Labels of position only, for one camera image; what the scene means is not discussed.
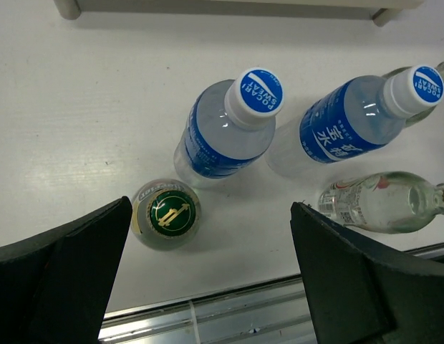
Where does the aluminium front rail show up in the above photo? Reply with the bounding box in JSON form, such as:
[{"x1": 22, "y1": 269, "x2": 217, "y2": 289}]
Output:
[{"x1": 98, "y1": 242, "x2": 444, "y2": 344}]

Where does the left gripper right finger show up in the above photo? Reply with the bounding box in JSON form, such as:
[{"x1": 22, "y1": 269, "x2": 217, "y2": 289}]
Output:
[{"x1": 290, "y1": 202, "x2": 444, "y2": 343}]

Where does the green glass bottle front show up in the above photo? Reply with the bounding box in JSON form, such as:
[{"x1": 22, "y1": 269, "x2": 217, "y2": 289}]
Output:
[{"x1": 130, "y1": 178, "x2": 201, "y2": 251}]

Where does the white two-tier shelf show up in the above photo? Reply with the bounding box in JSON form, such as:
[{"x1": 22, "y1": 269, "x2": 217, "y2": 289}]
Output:
[{"x1": 53, "y1": 0, "x2": 424, "y2": 27}]

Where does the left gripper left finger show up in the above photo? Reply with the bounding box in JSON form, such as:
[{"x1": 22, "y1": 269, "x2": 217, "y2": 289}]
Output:
[{"x1": 0, "y1": 196, "x2": 132, "y2": 343}]

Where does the blue label water bottle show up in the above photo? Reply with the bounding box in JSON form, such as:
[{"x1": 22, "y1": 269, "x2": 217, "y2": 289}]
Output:
[
  {"x1": 266, "y1": 64, "x2": 444, "y2": 178},
  {"x1": 174, "y1": 67, "x2": 285, "y2": 188}
]

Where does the left blue label water bottle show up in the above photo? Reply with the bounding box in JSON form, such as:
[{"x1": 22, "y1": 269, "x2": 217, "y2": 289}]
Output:
[{"x1": 174, "y1": 67, "x2": 285, "y2": 188}]

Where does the clear soda bottle front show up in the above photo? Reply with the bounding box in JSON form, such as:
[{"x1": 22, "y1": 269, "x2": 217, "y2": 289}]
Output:
[{"x1": 317, "y1": 171, "x2": 444, "y2": 234}]

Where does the right blue label water bottle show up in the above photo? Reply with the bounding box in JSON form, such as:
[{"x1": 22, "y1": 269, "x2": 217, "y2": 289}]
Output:
[{"x1": 266, "y1": 64, "x2": 444, "y2": 178}]

